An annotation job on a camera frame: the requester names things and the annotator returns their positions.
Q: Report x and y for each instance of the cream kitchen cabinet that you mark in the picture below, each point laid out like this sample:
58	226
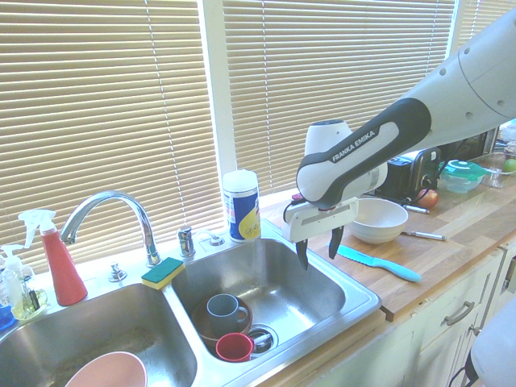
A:
443	322

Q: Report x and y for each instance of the white wipes canister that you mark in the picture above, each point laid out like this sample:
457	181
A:
242	209

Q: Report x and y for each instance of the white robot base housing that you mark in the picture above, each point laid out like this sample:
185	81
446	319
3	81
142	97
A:
498	346

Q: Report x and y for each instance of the red spray bottle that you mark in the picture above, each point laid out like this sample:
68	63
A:
62	270

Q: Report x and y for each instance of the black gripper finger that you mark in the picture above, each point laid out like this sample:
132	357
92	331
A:
302	254
334	244

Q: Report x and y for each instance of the silver metal utensil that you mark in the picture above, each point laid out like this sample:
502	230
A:
415	209

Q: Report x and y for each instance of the blue plastic container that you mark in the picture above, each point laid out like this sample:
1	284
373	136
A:
4	316

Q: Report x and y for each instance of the green and yellow sponge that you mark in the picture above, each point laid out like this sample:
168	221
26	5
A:
163	273

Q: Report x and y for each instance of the dark microwave oven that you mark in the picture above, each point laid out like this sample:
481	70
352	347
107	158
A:
477	143

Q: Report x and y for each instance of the pink bowl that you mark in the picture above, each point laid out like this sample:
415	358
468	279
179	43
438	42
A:
109	371

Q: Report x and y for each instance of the white sink hole cap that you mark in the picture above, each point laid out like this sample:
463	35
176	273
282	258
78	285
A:
215	241

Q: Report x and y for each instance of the wide beige window blind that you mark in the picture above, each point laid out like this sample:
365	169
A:
101	121

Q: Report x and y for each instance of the metal drain strainer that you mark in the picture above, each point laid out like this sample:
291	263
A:
264	338

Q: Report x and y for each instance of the clear soap dispenser bottle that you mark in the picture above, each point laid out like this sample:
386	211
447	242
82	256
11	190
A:
30	302

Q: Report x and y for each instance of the teal serrated knife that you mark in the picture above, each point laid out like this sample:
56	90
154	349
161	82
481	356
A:
387	266

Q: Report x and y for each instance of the red apple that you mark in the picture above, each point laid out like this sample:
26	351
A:
428	198

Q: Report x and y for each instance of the brown wooden bowl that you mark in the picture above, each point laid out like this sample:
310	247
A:
199	322

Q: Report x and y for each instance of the black toaster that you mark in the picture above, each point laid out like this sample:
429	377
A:
411	171

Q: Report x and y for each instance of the green apple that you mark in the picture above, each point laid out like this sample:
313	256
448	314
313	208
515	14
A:
510	164

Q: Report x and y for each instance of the red cup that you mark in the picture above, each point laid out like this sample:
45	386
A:
234	347

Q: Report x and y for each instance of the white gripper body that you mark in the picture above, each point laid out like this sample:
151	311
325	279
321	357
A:
322	221

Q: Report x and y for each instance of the clear pump soap bottle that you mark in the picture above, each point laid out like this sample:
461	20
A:
11	278

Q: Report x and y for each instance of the grey mug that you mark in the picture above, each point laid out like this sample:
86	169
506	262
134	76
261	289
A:
225	314

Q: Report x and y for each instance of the narrow beige window blind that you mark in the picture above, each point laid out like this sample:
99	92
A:
483	16

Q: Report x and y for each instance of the clear glass dish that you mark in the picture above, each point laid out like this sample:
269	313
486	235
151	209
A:
496	171

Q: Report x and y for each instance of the stainless steel double sink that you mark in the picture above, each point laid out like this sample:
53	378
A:
282	282

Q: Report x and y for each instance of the green lidded plastic container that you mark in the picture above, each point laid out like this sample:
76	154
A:
461	175

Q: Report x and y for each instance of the chrome sink knob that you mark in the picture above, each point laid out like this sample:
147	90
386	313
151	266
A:
117	272

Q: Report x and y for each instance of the white bowl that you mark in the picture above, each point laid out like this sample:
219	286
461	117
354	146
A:
379	221

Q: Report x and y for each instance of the chrome gooseneck faucet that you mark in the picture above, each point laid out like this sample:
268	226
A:
137	217

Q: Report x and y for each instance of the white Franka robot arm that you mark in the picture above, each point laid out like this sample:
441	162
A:
363	161

